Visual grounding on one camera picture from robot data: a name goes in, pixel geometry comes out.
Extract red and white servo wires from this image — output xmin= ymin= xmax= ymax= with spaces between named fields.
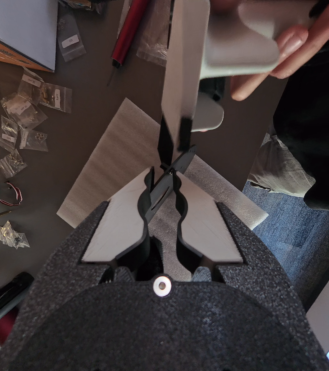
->
xmin=0 ymin=180 xmax=23 ymax=207

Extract person's beige trouser leg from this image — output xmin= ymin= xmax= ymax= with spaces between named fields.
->
xmin=247 ymin=132 xmax=316 ymax=198

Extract cluster of small hardware bags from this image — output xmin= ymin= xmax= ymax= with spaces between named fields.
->
xmin=0 ymin=66 xmax=73 ymax=179

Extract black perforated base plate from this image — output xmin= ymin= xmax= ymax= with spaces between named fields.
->
xmin=145 ymin=144 xmax=198 ymax=224

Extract cardboard box with white flap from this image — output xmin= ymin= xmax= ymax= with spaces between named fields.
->
xmin=0 ymin=0 xmax=58 ymax=73

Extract grey desk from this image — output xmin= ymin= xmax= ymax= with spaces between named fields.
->
xmin=0 ymin=0 xmax=288 ymax=293

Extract black cylinder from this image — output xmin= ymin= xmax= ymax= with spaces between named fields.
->
xmin=0 ymin=272 xmax=35 ymax=335

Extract long labelled zip bag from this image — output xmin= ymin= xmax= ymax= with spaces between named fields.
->
xmin=57 ymin=12 xmax=87 ymax=63

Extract red cylinder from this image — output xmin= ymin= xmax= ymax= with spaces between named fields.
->
xmin=0 ymin=307 xmax=20 ymax=345

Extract person's black top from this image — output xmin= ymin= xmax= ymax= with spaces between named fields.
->
xmin=272 ymin=38 xmax=329 ymax=215

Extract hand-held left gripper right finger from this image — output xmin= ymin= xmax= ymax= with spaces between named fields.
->
xmin=172 ymin=170 xmax=244 ymax=264

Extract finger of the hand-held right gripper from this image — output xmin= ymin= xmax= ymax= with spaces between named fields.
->
xmin=156 ymin=115 xmax=180 ymax=168
xmin=161 ymin=0 xmax=211 ymax=152

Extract person's right hand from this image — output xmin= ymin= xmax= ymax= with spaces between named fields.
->
xmin=230 ymin=0 xmax=329 ymax=102

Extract large clear plastic bag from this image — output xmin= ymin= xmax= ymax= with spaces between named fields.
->
xmin=136 ymin=0 xmax=171 ymax=68

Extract crumpled clear plastic bag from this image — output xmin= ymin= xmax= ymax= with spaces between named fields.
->
xmin=0 ymin=220 xmax=31 ymax=250

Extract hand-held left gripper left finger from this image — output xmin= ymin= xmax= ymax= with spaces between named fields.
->
xmin=81 ymin=167 xmax=156 ymax=264

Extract red handled screwdriver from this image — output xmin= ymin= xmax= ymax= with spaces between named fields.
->
xmin=106 ymin=0 xmax=151 ymax=87

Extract white foam sheet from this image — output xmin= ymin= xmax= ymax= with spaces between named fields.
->
xmin=56 ymin=97 xmax=269 ymax=274

